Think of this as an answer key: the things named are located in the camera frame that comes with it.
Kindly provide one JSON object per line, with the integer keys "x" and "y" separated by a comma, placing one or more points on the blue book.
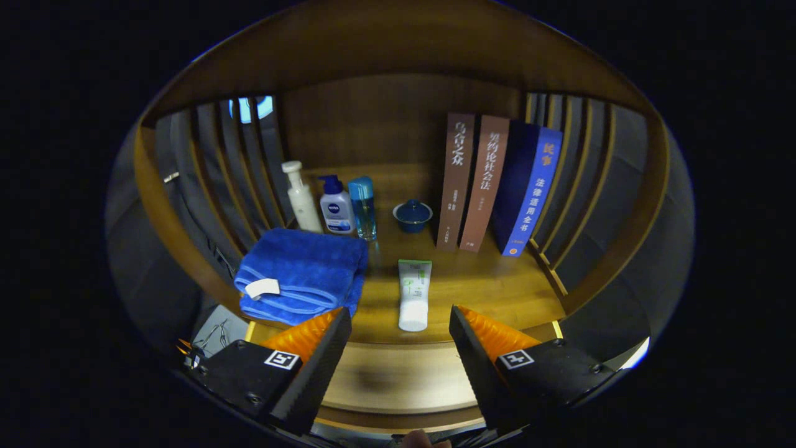
{"x": 535, "y": 193}

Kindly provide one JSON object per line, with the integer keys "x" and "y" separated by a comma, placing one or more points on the blue lidded bowl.
{"x": 412, "y": 216}

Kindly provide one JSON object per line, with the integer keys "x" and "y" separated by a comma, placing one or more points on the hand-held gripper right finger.
{"x": 479, "y": 370}

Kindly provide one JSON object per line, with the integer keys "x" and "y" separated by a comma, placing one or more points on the reddish brown book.
{"x": 486, "y": 186}

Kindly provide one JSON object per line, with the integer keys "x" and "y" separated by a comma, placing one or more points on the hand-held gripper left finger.
{"x": 320, "y": 370}

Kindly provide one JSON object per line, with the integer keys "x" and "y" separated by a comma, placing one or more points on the wooden cabinet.
{"x": 398, "y": 124}

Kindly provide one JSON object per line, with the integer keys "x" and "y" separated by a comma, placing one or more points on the blue folded towel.
{"x": 305, "y": 267}

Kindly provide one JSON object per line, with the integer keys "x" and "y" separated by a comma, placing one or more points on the white green cream tube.
{"x": 415, "y": 292}

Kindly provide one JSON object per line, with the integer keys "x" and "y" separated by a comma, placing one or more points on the dark brown book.
{"x": 455, "y": 186}

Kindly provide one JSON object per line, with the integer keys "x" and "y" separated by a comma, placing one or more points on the teal clear bottle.
{"x": 364, "y": 211}

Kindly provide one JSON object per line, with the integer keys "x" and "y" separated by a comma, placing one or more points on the wooden countertop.
{"x": 485, "y": 286}

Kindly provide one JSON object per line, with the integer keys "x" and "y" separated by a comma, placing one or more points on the white bottle with blue pump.
{"x": 337, "y": 211}

